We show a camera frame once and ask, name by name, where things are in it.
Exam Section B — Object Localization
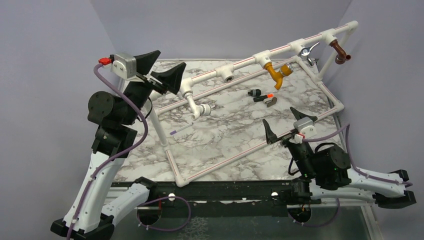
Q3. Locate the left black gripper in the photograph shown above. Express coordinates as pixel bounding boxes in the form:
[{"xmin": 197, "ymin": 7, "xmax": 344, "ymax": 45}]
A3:
[{"xmin": 121, "ymin": 50, "xmax": 186, "ymax": 125}]

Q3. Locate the white faucet chrome knob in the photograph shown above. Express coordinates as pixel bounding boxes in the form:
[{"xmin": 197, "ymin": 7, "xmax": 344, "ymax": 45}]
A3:
[{"xmin": 184, "ymin": 92, "xmax": 212, "ymax": 121}]

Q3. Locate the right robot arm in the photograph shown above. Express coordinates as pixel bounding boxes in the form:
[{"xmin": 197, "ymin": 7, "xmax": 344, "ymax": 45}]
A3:
[{"xmin": 262, "ymin": 107, "xmax": 417, "ymax": 209}]

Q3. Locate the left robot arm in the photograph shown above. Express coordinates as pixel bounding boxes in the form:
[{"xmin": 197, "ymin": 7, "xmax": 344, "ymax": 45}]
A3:
[{"xmin": 50, "ymin": 50, "xmax": 186, "ymax": 240}]

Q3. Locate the black orange marker pen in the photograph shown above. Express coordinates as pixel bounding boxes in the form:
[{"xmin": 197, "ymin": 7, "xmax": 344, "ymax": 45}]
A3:
[{"xmin": 253, "ymin": 93, "xmax": 274, "ymax": 102}]

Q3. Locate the small black grey cap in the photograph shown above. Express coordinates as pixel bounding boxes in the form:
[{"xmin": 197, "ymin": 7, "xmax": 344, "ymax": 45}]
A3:
[{"xmin": 247, "ymin": 89, "xmax": 262, "ymax": 97}]

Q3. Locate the yellow plastic faucet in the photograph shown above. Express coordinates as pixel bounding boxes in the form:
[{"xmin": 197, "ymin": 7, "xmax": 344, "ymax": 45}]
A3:
[{"xmin": 263, "ymin": 62, "xmax": 294, "ymax": 90}]

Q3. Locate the brown plastic faucet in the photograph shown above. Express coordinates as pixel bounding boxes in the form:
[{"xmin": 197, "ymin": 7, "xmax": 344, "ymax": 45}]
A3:
[{"xmin": 329, "ymin": 39, "xmax": 352, "ymax": 65}]

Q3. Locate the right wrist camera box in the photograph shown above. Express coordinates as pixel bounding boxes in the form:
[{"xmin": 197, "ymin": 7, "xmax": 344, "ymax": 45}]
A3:
[{"xmin": 293, "ymin": 117, "xmax": 318, "ymax": 144}]

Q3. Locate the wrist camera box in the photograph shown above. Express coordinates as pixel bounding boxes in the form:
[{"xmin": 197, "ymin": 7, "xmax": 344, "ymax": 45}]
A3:
[
  {"xmin": 109, "ymin": 52, "xmax": 137, "ymax": 80},
  {"xmin": 293, "ymin": 117, "xmax": 318, "ymax": 144}
]

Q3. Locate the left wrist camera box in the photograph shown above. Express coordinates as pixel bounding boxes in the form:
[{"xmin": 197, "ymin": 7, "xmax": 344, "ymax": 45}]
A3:
[{"xmin": 109, "ymin": 52, "xmax": 137, "ymax": 80}]

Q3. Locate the black mounting rail base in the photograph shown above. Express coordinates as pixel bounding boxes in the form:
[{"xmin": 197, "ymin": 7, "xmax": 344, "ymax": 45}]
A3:
[{"xmin": 134, "ymin": 177, "xmax": 321, "ymax": 220}]

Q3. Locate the white PVC pipe frame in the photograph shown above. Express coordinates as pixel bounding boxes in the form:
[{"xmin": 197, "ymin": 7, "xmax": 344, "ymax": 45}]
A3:
[{"xmin": 151, "ymin": 20, "xmax": 359, "ymax": 187}]

